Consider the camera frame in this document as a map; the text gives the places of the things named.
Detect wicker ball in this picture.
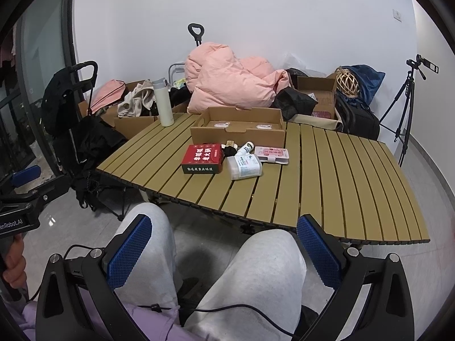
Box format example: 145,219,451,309
336,67,362,99

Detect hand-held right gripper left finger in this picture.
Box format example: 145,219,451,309
36,214,153,341

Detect black bag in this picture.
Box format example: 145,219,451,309
272,87,319,122

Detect open cardboard box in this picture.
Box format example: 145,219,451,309
296,74,339,121

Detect black cable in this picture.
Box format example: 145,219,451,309
138,302,296,339

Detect black camera tripod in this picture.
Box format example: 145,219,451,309
378,54,440,168

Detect pink bag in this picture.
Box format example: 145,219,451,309
88,80,127,115

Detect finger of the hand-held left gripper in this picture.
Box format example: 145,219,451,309
0,165,42,190
0,174,72,207

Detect clear plastic bag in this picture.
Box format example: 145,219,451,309
285,53,327,78

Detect cardboard box with clothes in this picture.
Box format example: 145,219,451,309
114,81,190,140

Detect white cylindrical post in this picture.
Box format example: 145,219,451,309
153,78,174,127

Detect blue cloth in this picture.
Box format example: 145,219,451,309
340,65,386,101

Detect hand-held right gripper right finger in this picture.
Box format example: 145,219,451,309
297,214,415,341

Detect person's left hand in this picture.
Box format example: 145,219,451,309
2,241,27,289

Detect beige clothes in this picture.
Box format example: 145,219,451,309
118,82,158,118

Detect person's left leg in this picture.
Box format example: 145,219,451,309
114,202,179,311

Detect black suitcase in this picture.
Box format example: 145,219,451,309
333,92,381,140

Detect black folding stroller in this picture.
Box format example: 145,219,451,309
41,60,142,221

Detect purple jacket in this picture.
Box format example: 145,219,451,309
18,284,201,341

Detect pink duvet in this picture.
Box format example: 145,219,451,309
185,43,293,116

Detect red printed box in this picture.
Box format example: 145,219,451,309
181,144,225,174

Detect shallow cardboard box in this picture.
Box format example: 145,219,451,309
190,107,287,149

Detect dark glass door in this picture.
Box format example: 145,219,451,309
0,0,79,189

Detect person's right leg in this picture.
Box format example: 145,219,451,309
184,229,308,341

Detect black cart handle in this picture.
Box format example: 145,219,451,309
188,23,203,47

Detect pink card package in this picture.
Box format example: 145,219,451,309
254,146,290,165

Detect person's leg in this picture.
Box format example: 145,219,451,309
114,202,179,311
184,229,308,341

